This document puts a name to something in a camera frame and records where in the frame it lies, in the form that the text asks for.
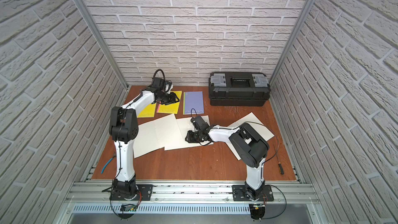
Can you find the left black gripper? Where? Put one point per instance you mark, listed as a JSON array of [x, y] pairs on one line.
[[169, 98]]

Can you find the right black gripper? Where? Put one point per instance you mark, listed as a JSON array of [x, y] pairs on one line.
[[190, 139]]

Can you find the black plastic toolbox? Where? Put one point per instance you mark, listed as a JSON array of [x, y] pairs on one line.
[[238, 89]]

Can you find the white ventilation grille strip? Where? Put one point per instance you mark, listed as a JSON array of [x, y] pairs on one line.
[[163, 208]]

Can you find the black screwdriver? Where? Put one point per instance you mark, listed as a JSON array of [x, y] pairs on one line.
[[281, 169]]

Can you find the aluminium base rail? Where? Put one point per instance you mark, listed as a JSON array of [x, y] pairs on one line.
[[196, 191]]

